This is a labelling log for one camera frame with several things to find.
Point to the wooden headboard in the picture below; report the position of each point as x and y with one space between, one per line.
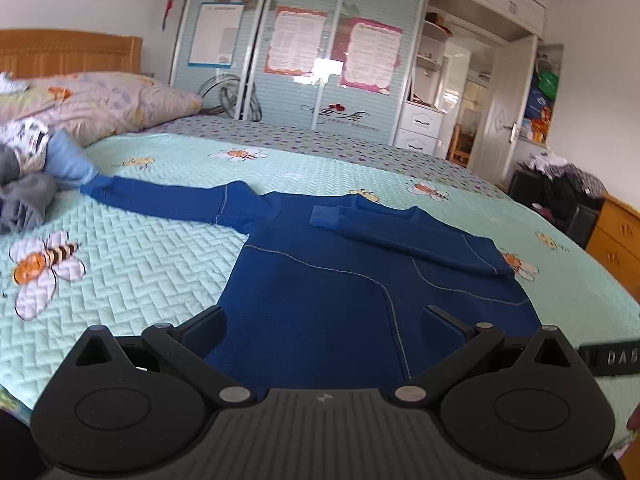
40 52

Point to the grey garment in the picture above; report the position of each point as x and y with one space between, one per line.
23 200

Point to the light blue garment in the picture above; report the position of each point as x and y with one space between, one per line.
67 163

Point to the shelf niche with bags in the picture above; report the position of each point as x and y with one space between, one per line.
543 91

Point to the wooden dresser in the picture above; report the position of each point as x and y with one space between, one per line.
615 243

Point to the floral pink pillow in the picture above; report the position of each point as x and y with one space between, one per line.
93 106

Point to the sliding door wardrobe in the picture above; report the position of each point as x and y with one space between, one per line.
334 66

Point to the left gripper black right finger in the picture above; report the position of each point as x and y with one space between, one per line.
458 349

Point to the blue knit sweater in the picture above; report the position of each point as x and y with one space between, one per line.
328 291

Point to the white door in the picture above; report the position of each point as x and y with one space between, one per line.
497 134

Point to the wooden chair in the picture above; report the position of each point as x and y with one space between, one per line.
460 147

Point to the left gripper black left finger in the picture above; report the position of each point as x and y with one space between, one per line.
181 351

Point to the white drawer shelf unit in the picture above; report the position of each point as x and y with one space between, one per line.
421 116

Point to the white patterned garment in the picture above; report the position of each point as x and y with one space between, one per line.
28 139

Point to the heart pattern bedsheet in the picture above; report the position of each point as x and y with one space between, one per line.
330 145

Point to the clothes pile on stool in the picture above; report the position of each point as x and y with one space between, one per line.
555 167

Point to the mint quilted bee bedspread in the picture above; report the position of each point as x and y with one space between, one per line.
141 270

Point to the operator hand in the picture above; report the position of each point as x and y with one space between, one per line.
633 422

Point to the red hanging ornament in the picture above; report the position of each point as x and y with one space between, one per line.
168 7

